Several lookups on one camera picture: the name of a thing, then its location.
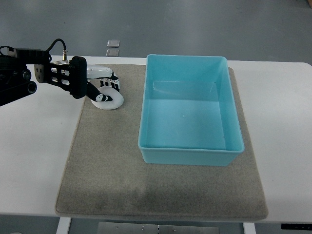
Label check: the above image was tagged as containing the right white table leg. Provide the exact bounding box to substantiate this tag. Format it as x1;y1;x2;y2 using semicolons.
243;222;256;234

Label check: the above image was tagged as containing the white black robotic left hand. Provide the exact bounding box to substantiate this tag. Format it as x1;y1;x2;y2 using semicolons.
86;65;120;102

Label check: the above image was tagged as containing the grey felt mat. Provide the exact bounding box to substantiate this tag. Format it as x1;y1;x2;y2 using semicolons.
55;64;268;222

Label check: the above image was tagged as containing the blue plastic box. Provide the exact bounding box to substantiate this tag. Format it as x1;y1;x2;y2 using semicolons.
138;55;245;166

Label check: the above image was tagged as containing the left white table leg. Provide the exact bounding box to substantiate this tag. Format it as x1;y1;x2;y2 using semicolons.
56;217;72;234

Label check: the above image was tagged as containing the black table control panel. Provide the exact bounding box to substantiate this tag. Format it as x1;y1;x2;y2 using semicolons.
281;223;312;231

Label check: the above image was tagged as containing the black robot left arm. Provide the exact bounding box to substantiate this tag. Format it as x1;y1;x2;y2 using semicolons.
0;39;87;106

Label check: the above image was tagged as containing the white table leg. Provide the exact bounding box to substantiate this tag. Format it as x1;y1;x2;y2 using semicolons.
56;217;72;234
243;222;256;234

